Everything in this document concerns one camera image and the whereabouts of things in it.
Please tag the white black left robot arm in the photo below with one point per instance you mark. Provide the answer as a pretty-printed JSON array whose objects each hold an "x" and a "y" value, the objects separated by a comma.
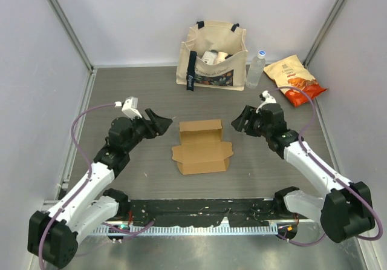
[{"x": 55, "y": 235}]

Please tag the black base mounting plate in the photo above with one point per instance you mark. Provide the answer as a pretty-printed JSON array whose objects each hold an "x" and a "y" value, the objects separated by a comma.
[{"x": 203, "y": 212}]

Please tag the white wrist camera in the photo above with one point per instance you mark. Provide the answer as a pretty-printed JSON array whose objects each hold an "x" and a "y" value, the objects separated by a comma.
[
  {"x": 266, "y": 98},
  {"x": 129, "y": 107}
]

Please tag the brown cardboard box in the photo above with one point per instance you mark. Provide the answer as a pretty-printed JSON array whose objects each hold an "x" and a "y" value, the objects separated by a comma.
[{"x": 202, "y": 149}]

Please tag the white slotted cable duct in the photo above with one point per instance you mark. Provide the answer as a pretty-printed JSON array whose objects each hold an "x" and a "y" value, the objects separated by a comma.
[{"x": 223, "y": 229}]

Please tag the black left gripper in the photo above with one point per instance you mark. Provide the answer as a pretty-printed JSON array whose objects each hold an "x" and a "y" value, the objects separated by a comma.
[{"x": 159, "y": 125}]

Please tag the cassava chips bag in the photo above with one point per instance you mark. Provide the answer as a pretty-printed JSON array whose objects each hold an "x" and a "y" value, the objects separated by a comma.
[{"x": 290, "y": 76}]

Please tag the clear plastic water bottle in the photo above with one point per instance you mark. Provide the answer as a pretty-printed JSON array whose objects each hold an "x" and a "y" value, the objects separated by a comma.
[{"x": 256, "y": 69}]

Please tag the aluminium frame post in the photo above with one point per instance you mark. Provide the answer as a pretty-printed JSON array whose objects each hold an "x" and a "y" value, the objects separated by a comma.
[
  {"x": 63, "y": 19},
  {"x": 323, "y": 32}
]

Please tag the beige canvas tote bag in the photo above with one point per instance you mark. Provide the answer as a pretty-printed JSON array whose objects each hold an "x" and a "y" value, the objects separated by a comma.
[{"x": 204, "y": 36}]

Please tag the aluminium frame post right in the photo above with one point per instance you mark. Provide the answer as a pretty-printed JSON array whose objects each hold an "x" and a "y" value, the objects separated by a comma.
[{"x": 323, "y": 32}]

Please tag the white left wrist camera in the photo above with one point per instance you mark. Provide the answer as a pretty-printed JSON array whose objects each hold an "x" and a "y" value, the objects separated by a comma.
[{"x": 129, "y": 107}]

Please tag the aluminium frame post left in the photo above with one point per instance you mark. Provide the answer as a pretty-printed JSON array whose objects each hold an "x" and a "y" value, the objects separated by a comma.
[{"x": 63, "y": 19}]

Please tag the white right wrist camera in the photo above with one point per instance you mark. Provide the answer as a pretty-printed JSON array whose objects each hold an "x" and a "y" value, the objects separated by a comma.
[{"x": 266, "y": 98}]

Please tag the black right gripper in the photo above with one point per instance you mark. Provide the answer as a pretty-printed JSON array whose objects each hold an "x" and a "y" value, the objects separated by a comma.
[{"x": 248, "y": 113}]

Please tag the white items inside bag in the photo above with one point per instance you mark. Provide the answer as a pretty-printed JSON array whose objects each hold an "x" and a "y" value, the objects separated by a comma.
[{"x": 214, "y": 57}]

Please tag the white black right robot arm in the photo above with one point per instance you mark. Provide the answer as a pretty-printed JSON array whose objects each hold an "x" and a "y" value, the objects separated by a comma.
[{"x": 344, "y": 209}]

